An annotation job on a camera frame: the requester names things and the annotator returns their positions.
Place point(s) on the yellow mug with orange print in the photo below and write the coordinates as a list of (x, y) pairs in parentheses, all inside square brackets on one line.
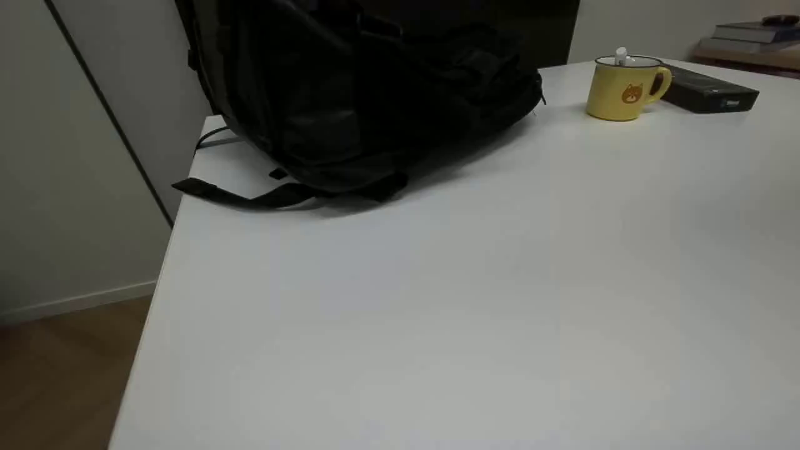
[(615, 92)]

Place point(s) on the grey book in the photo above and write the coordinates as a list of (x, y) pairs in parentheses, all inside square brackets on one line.
[(754, 30)]

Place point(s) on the black backpack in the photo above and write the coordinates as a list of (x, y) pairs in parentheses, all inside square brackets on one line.
[(358, 101)]

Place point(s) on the beige book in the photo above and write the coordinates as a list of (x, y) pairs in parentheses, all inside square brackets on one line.
[(740, 51)]

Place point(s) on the dark furniture panel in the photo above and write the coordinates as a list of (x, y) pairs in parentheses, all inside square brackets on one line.
[(550, 28)]

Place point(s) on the black hex key set box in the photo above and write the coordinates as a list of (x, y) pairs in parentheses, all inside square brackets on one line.
[(709, 91)]

